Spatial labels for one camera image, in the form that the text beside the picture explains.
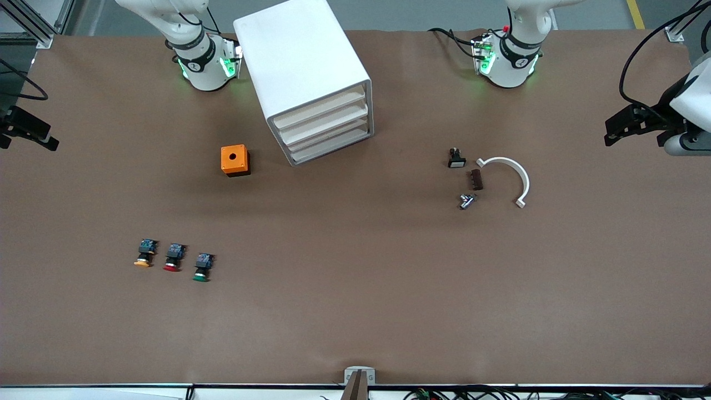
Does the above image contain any yellow push button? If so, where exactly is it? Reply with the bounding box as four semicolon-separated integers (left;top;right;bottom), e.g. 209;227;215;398
134;238;159;268

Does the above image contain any white plastic drawer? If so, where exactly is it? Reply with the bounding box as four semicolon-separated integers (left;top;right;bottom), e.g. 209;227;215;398
286;118;373;166
279;103;369;146
272;88;367;131

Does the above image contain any red push button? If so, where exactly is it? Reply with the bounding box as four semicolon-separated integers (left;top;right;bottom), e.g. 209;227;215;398
163;243;186;273

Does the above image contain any green push button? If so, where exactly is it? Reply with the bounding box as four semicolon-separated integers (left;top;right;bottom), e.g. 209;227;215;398
192;253;215;282

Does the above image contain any white drawer cabinet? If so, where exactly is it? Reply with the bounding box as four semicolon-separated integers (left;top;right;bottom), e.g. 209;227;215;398
233;0;374;167

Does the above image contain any white semicircular clamp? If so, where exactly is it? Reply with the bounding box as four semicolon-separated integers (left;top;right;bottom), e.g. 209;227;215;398
476;157;530;209

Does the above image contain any orange box with hole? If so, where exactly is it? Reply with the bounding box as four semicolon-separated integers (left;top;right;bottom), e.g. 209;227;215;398
221;144;251;178

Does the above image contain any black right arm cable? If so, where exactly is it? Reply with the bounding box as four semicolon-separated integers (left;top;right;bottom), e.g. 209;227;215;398
0;57;49;102

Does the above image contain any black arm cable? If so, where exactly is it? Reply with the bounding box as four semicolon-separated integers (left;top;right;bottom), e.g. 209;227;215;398
618;0;711;120
0;57;49;102

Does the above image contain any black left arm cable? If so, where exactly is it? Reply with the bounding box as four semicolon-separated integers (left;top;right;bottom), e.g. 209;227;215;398
618;0;711;120

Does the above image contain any aluminium frame profile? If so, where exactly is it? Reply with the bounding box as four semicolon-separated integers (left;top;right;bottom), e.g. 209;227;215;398
664;0;711;44
0;0;76;49

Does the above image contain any black base power cable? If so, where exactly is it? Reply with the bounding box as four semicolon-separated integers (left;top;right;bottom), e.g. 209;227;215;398
428;27;481;59

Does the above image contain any grey metal bracket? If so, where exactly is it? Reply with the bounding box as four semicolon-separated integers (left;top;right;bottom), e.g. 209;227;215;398
344;366;376;386

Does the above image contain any brown post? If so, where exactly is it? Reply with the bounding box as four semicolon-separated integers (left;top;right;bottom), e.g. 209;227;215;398
340;371;370;400

